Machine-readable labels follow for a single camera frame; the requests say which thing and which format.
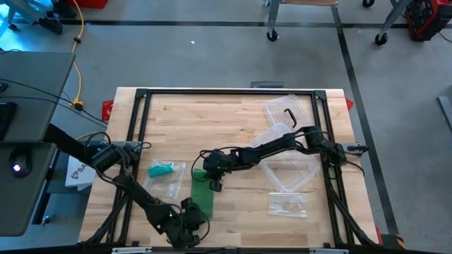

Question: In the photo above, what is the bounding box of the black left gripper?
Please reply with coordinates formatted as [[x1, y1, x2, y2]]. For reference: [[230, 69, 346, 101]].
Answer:
[[167, 197, 209, 248]]

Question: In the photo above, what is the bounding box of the light green elastic bandage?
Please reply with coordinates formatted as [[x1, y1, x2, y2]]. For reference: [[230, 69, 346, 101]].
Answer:
[[190, 168, 215, 222]]

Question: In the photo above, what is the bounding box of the clear plastic bag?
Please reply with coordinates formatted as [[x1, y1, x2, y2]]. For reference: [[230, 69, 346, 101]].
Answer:
[[143, 158, 186, 200], [267, 192, 308, 219]]

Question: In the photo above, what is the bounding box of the teal elastic bandage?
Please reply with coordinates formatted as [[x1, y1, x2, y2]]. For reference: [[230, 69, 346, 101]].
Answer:
[[147, 164, 174, 179]]

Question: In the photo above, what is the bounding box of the clear plastic storage box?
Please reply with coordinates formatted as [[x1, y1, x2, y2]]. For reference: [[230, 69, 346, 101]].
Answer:
[[249, 122, 321, 193]]

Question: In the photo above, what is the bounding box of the clear lid with black handle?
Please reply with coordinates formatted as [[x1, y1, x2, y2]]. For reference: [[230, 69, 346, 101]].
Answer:
[[263, 94, 314, 130]]

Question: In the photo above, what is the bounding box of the grey metal plate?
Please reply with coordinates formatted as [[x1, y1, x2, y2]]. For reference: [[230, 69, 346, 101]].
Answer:
[[250, 80, 285, 89]]

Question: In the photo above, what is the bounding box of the white printed paper sheet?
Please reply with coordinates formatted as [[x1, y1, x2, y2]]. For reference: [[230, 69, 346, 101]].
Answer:
[[64, 157, 97, 191]]

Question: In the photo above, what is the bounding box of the grey table leg with caster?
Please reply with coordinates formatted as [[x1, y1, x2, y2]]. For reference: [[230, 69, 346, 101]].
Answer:
[[266, 0, 283, 42], [374, 0, 412, 46]]

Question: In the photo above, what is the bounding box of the black computer mouse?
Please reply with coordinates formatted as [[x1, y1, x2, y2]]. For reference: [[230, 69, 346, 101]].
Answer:
[[8, 147, 32, 179]]

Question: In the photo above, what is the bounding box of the grey desk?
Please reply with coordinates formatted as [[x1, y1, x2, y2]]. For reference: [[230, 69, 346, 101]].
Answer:
[[0, 52, 76, 238]]

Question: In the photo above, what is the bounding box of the red plastic bin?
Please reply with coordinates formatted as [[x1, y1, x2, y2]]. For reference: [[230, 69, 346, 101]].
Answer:
[[66, 0, 109, 10]]

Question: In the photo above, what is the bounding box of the black keyboard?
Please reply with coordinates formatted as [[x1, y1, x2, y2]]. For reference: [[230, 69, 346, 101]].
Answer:
[[0, 102, 17, 142]]

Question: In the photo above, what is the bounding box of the office chair base with casters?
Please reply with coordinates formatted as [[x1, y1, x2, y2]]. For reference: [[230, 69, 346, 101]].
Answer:
[[6, 0, 77, 35]]

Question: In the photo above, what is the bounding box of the red and black crate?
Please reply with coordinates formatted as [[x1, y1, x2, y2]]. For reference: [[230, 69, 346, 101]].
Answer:
[[404, 0, 452, 42]]

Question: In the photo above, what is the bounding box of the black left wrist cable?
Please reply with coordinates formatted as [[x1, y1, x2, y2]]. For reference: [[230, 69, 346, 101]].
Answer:
[[196, 207, 212, 243]]

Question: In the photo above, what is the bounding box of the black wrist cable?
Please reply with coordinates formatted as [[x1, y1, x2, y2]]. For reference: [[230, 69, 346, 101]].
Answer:
[[196, 207, 212, 243], [190, 146, 241, 183]]

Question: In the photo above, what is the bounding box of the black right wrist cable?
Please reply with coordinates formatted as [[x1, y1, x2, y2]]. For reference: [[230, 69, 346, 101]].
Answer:
[[190, 146, 241, 183]]

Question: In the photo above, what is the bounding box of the silver metal bracket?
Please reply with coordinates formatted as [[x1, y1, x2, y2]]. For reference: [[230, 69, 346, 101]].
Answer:
[[309, 248, 349, 254], [112, 246, 153, 254]]

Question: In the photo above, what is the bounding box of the black aluminium table frame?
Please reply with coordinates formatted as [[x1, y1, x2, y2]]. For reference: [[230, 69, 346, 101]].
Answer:
[[79, 87, 384, 248]]

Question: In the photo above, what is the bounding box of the yellow cable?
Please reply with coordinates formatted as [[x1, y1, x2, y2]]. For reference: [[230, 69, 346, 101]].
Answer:
[[70, 0, 107, 140]]

